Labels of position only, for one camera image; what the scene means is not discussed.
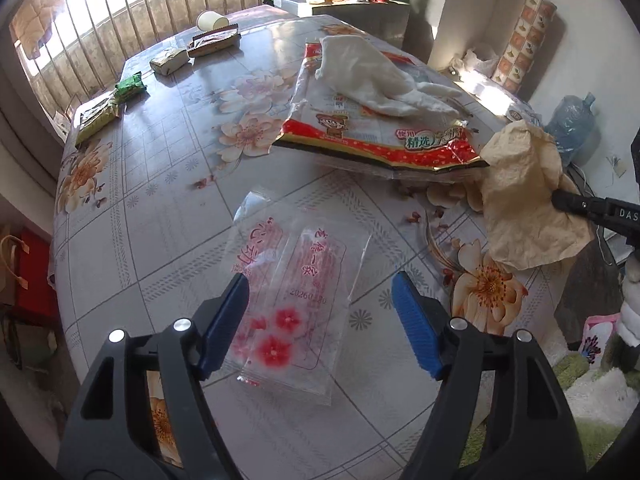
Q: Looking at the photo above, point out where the small beige box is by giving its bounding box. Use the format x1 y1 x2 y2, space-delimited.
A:
149 47 192 76

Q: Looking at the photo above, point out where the green fluffy rug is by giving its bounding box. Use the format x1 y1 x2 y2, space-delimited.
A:
460 355 640 480

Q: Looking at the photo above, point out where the metal window railing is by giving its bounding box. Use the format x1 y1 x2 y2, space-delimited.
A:
20 0 251 106

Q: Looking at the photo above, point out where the white paper cup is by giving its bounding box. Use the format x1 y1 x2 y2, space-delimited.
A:
196 10 231 31

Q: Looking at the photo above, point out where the patterned wallpaper roll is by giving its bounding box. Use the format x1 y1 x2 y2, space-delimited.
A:
492 0 557 94

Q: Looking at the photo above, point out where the grey cabinet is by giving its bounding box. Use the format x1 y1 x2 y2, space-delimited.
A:
310 0 427 57

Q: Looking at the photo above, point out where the white plastic bag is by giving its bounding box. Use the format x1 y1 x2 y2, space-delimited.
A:
450 47 499 79

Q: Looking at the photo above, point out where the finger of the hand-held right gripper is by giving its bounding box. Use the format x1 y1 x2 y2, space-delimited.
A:
551 187 607 226

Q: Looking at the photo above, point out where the beige puffer jacket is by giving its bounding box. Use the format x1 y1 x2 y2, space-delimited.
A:
10 0 63 58

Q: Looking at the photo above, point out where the blue water jug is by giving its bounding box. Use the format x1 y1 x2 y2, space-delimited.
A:
545 92 599 167

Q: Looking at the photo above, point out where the olive green snack packet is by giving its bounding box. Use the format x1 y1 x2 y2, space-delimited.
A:
75 95 121 147

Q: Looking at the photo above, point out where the white cloth glove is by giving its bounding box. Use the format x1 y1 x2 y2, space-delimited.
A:
315 35 468 117

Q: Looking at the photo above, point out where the brown paper bag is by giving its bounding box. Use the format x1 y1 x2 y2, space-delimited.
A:
480 120 596 272

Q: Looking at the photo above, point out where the white box appliance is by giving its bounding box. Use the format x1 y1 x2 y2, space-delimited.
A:
273 0 314 16

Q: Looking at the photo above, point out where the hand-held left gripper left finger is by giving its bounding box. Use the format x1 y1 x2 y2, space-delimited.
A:
57 274 251 480

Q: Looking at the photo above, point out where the bright green snack packet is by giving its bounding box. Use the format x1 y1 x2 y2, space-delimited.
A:
115 72 147 104

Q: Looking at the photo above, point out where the brown snack packet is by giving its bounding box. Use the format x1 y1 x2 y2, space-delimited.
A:
186 27 242 58

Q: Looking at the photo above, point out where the clear wrapper with red flowers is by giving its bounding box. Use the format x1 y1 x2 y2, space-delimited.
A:
222 187 373 406

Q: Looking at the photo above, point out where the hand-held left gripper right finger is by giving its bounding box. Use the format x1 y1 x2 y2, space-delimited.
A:
391 271 586 480

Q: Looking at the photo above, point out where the red gift bag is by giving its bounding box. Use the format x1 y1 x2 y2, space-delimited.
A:
15 230 60 318

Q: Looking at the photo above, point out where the large red snack bag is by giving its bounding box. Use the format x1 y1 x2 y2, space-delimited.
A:
271 35 490 177

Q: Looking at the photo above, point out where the pink tissue pack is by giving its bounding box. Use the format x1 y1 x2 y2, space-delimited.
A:
582 315 622 367

